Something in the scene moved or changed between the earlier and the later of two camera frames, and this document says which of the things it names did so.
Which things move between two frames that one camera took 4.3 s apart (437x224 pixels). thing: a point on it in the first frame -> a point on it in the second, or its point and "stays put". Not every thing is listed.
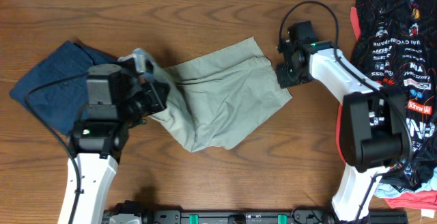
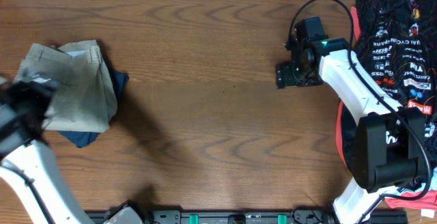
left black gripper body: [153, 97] -> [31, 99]
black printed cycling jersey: [395, 42] stays put
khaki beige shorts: [219, 100] -> [85, 99]
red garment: [425, 199] stays put
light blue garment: [388, 190] stays put
